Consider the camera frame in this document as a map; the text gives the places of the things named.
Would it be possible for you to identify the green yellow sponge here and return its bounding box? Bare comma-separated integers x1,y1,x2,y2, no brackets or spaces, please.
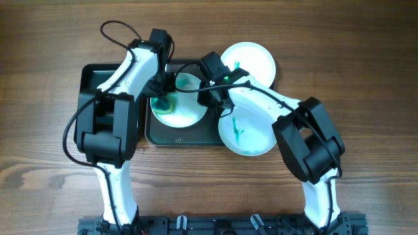
151,96,176,114

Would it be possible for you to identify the white plate stained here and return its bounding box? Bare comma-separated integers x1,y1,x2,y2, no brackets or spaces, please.
152,91,208,128
221,42,276,87

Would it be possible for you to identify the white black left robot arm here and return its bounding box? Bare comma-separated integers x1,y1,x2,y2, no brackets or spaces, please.
69,29,174,234

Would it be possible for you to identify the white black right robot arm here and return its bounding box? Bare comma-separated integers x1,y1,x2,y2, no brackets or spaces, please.
198,52,345,231

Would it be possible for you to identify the dark grey serving tray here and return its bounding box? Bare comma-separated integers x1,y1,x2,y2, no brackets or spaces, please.
144,58,278,146

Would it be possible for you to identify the black water tray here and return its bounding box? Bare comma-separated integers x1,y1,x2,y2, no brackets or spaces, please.
80,63,146,144

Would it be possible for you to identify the light blue plate stained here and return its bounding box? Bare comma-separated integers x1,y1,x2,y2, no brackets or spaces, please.
218,106,276,157

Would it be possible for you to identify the white plate top stained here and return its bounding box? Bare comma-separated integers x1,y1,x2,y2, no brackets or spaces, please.
221,42,276,87

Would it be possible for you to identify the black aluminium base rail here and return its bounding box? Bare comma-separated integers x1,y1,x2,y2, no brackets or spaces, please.
77,212,369,235

